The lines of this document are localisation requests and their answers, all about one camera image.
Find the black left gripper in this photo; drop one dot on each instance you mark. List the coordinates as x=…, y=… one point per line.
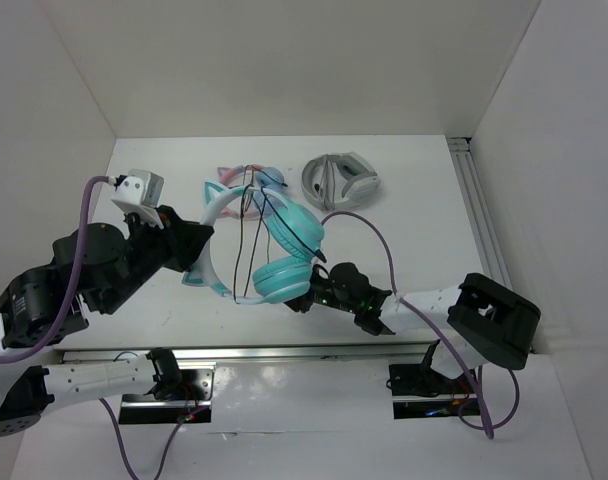
x=184, y=238

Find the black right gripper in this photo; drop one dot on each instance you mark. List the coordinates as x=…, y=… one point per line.
x=303, y=304

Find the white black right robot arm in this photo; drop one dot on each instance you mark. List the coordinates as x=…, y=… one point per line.
x=492, y=324

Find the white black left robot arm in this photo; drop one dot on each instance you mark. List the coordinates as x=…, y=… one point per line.
x=39, y=309

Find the grey white headphones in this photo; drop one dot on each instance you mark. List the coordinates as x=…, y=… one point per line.
x=339, y=181

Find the pink blue cat-ear headphones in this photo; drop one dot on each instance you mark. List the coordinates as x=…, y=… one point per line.
x=257, y=176

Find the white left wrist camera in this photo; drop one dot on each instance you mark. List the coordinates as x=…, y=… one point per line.
x=139, y=193

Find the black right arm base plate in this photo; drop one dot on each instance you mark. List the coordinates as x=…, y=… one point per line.
x=419, y=393

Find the aluminium rail at table front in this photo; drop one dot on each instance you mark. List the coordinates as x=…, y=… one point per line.
x=408, y=351

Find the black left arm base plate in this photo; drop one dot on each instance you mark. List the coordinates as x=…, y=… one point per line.
x=190, y=400

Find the aluminium rail at right wall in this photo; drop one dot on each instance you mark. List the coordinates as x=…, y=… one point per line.
x=486, y=239

